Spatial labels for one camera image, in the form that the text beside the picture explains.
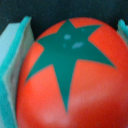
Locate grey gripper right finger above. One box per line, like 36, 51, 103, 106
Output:
116, 18, 128, 39

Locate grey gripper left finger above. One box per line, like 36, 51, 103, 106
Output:
0, 16, 34, 128

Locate red toy tomato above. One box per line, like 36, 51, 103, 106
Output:
16, 18, 128, 128

